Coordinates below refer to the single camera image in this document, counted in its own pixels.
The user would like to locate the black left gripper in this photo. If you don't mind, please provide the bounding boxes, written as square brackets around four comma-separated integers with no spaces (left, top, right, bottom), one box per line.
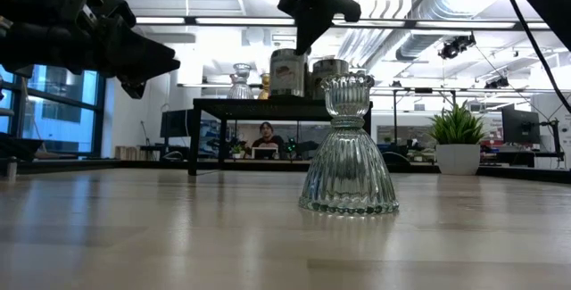
[0,0,182,100]

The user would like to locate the clear jar with metal lid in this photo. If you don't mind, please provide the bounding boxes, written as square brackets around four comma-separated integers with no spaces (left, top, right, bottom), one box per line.
[310,59,352,102]

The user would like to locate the orange glass candlestick holder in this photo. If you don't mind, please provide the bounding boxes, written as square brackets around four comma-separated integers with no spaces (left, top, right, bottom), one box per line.
[257,73,271,101]

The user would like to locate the clear glass candlestick holder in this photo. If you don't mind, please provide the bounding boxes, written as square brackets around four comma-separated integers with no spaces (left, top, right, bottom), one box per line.
[227,62,255,100]

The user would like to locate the green glass candlestick holder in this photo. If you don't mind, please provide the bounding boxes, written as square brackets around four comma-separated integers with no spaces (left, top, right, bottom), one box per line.
[298,72,400,216]

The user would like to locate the dark background monitor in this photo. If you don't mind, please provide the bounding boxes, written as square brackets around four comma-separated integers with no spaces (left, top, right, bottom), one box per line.
[160,109,195,139]

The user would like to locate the black perforated metal shelf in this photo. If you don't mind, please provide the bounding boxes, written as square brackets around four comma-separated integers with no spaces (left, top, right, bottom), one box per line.
[187,97,374,177]

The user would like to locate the person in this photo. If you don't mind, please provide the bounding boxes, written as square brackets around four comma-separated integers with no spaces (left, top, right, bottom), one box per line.
[249,121,286,160]

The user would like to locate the white laptop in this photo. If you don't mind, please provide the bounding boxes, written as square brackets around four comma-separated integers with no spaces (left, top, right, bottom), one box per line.
[252,146,278,161]

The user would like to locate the black ceiling track light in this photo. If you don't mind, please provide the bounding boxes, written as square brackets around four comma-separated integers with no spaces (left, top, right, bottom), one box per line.
[438,34,477,61]
[484,75,510,90]

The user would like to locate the green plant in white pot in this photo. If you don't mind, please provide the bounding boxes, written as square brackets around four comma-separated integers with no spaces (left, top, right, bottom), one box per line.
[426,101,487,176]

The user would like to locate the black computer monitor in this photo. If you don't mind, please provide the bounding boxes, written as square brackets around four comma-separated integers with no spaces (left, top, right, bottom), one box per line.
[501,104,541,146]

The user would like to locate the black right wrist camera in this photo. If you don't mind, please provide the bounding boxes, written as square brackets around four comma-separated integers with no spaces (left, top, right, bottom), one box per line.
[276,0,310,20]

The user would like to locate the window with dark frame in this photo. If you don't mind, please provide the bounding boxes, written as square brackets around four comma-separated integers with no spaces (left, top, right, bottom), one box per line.
[0,64,106,157]

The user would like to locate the black overhead rail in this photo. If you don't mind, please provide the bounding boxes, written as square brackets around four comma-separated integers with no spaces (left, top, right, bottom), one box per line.
[133,15,552,31]

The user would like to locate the small silver post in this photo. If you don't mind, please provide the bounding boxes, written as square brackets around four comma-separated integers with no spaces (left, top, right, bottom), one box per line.
[4,155,18,182]

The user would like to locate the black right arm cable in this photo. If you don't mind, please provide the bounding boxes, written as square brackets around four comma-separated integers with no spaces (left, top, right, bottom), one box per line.
[502,0,571,113]

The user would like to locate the black aluminium table frame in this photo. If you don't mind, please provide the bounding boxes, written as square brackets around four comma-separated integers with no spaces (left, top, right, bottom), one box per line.
[0,132,571,185]

